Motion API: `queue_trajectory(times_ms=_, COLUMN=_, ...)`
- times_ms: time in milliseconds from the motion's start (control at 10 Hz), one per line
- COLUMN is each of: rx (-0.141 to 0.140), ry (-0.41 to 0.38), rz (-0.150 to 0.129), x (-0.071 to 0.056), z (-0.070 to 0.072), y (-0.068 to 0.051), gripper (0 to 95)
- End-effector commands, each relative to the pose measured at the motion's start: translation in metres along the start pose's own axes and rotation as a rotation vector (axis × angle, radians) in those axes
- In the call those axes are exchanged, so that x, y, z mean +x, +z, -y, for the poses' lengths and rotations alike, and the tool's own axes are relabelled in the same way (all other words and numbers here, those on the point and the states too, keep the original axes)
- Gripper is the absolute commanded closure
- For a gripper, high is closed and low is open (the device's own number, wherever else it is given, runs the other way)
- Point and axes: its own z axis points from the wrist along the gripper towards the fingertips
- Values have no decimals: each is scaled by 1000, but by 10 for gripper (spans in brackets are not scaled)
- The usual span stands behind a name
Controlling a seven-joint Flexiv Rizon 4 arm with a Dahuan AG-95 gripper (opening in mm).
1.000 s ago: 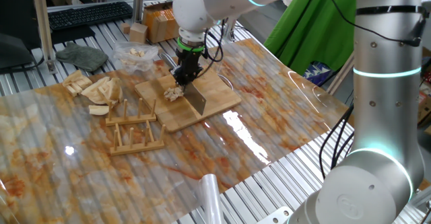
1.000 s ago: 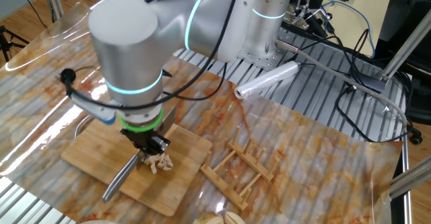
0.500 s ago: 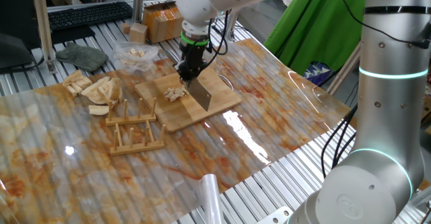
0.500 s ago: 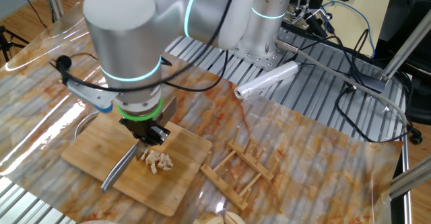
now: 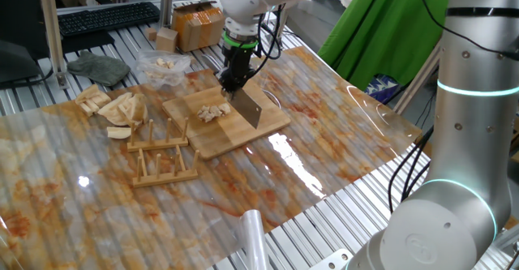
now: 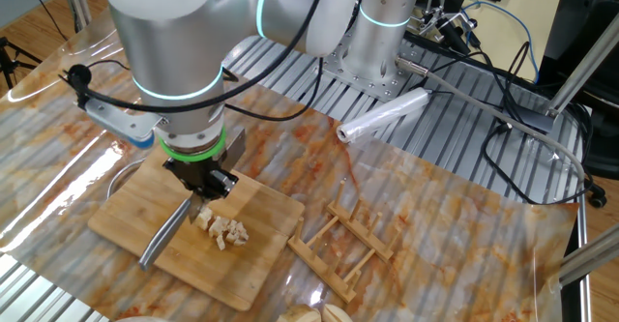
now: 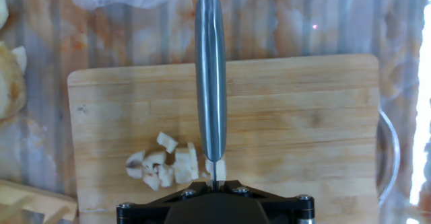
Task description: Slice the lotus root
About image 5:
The green fabric backdrop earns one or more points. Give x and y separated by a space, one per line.
385 43

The black computer keyboard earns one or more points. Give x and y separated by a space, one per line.
107 18

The marble pattern plastic mat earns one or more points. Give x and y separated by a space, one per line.
101 221

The taped cardboard box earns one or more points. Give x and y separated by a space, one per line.
198 26

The wooden peg rack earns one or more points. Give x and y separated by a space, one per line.
162 176

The lotus root stick piece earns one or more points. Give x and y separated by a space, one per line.
99 101
87 93

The small wooden block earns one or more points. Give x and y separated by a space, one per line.
151 34

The clear plastic film roll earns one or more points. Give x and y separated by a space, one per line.
253 237

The blue white patterned bag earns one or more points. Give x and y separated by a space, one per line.
381 88

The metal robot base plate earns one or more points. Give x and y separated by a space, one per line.
332 260

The lotus root half piece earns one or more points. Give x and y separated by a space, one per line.
226 108

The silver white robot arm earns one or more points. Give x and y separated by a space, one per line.
466 140

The steel cleaver knife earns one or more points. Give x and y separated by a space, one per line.
249 110

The grey green cloth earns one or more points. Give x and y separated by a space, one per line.
99 68

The bamboo cutting board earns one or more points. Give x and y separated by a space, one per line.
243 132

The aluminium frame post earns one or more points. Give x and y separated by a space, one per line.
52 26
417 81
166 2

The black flat desk pad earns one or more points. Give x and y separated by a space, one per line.
87 43

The black computer monitor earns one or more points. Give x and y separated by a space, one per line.
20 18

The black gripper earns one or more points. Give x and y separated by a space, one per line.
237 59

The lotus root wedge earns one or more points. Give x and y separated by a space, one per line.
119 132

